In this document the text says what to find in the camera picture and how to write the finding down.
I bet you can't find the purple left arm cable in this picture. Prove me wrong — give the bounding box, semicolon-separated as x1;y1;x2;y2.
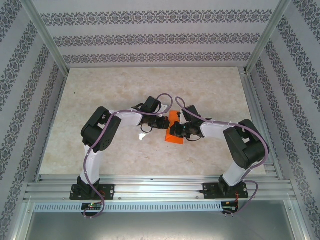
83;93;175;220

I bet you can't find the aluminium mounting rail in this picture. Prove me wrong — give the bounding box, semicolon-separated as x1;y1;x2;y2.
23;174;294;202

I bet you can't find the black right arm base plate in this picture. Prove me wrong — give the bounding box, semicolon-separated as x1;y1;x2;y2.
202;182;249;200

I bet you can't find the circuit board with green light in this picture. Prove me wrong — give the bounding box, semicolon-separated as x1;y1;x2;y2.
81;202;104;211

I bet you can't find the aluminium frame post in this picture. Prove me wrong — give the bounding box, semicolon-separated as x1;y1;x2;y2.
246;0;293;73
21;0;70;73

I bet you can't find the orange paper sheet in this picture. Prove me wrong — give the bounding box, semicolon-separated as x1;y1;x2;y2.
164;109;186;146

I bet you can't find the thin aluminium side rail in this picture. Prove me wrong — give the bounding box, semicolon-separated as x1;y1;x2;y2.
34;71;69;182

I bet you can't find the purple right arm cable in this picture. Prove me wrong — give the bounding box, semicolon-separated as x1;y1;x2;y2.
174;96;270;218

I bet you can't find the grey metal sheet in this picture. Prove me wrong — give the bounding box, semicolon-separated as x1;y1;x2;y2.
9;199;311;240

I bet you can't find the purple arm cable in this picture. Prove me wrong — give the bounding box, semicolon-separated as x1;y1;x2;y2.
174;96;270;218
83;93;175;220

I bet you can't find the wide aluminium side rail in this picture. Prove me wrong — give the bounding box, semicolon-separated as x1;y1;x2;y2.
238;66;285;181

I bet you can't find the slotted grey cable duct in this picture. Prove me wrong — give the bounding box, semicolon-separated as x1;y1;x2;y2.
33;201;224;213

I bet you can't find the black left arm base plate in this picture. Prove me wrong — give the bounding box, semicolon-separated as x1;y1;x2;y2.
69;184;116;201

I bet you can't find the small circuit board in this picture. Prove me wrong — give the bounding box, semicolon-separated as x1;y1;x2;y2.
223;201;239;214

